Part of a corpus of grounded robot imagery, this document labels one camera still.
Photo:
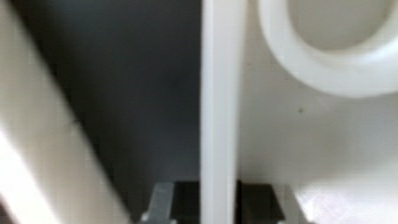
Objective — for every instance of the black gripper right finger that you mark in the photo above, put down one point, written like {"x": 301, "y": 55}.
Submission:
{"x": 259, "y": 209}

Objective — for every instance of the white U-shaped obstacle fence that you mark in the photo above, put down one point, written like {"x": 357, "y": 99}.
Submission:
{"x": 54, "y": 188}

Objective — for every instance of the white square tabletop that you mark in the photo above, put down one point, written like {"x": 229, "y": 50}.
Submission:
{"x": 300, "y": 108}

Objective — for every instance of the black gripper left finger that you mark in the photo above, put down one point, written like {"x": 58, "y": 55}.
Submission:
{"x": 158, "y": 215}

